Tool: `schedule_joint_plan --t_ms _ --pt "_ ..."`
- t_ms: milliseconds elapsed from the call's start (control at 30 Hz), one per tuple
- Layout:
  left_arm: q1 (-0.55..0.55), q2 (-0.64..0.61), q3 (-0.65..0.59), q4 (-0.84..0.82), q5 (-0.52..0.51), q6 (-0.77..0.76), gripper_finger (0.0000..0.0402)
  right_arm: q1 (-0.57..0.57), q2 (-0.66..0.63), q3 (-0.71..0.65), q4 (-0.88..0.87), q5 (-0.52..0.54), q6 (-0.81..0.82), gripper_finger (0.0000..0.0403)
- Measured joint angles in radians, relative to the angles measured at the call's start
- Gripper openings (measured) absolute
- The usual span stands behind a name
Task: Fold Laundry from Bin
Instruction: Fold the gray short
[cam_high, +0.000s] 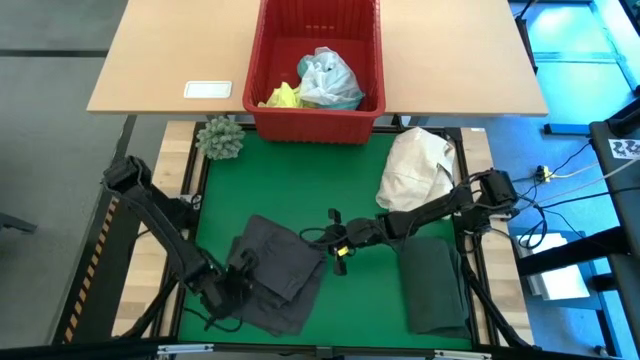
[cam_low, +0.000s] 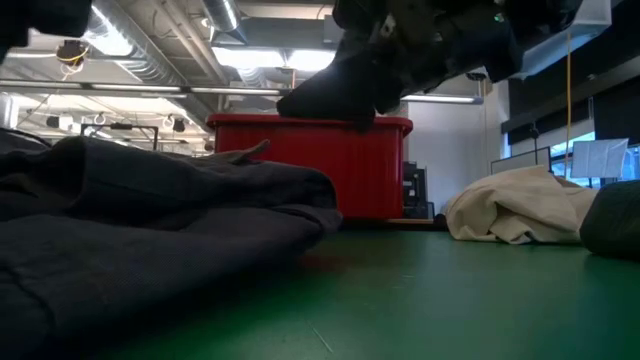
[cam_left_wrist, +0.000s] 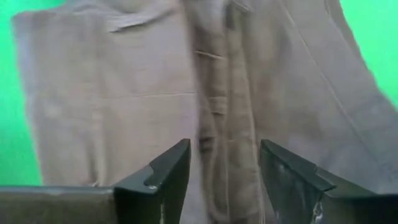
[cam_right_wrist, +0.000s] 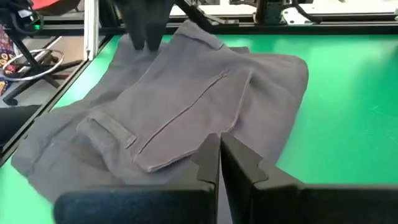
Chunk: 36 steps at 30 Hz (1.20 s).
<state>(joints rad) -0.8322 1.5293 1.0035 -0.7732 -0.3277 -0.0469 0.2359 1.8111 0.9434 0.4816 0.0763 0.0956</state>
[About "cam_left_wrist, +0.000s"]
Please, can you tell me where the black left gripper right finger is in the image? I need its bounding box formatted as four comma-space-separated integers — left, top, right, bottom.
259, 139, 398, 224

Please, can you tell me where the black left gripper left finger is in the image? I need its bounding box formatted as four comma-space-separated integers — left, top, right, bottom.
0, 138, 192, 224

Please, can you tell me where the dark grey garment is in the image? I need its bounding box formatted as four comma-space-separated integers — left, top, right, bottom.
11, 0, 398, 224

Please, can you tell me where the green table mat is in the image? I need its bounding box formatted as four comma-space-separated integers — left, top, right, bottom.
0, 0, 398, 187

